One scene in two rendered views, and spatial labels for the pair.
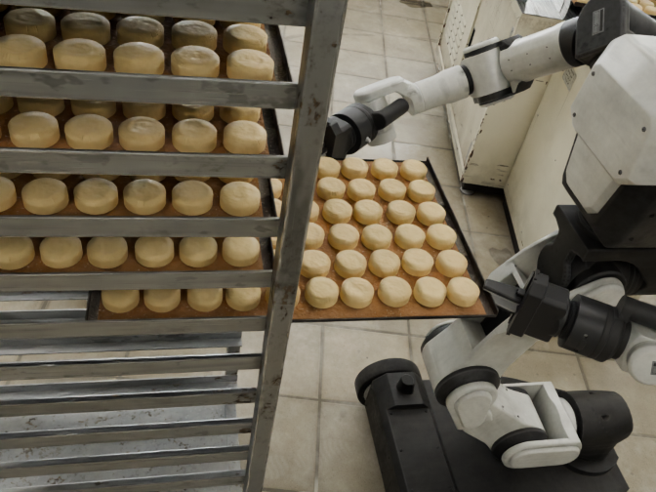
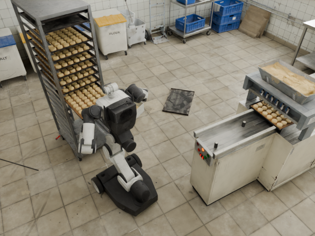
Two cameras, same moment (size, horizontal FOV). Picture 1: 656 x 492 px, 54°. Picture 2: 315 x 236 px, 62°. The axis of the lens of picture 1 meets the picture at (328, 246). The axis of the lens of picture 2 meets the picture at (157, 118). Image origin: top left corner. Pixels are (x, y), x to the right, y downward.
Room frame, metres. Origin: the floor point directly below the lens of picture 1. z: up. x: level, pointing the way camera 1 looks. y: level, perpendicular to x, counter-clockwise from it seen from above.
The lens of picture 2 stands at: (0.67, -2.22, 2.59)
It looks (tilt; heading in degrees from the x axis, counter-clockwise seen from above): 42 degrees down; 68
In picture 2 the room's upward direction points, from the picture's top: straight up
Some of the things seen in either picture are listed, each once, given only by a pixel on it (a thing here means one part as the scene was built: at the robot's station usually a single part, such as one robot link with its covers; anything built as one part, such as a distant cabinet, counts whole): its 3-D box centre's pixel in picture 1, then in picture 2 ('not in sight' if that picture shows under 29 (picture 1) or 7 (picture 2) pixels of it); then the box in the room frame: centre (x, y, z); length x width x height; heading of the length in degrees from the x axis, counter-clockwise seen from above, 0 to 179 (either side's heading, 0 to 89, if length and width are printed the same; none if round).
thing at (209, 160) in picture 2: not in sight; (204, 151); (1.65, -0.93, 0.77); 0.24 x 0.04 x 0.14; 96
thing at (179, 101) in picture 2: not in sight; (179, 100); (2.23, 0.70, 0.01); 0.60 x 0.40 x 0.03; 53
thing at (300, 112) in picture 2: not in sight; (280, 103); (2.52, -0.84, 1.01); 0.72 x 0.33 x 0.34; 96
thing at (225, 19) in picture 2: not in sight; (225, 15); (4.49, 2.87, 0.30); 0.60 x 0.40 x 0.20; 6
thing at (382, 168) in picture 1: (384, 169); not in sight; (1.01, -0.08, 0.96); 0.05 x 0.05 x 0.02
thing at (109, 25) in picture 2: not in sight; (109, 34); (1.69, 2.74, 0.38); 0.64 x 0.54 x 0.77; 94
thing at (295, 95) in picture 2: not in sight; (288, 82); (2.52, -0.84, 1.25); 0.56 x 0.29 x 0.14; 96
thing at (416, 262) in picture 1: (417, 262); not in sight; (0.78, -0.15, 0.96); 0.05 x 0.05 x 0.02
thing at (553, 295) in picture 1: (556, 314); not in sight; (0.73, -0.37, 0.96); 0.12 x 0.10 x 0.13; 77
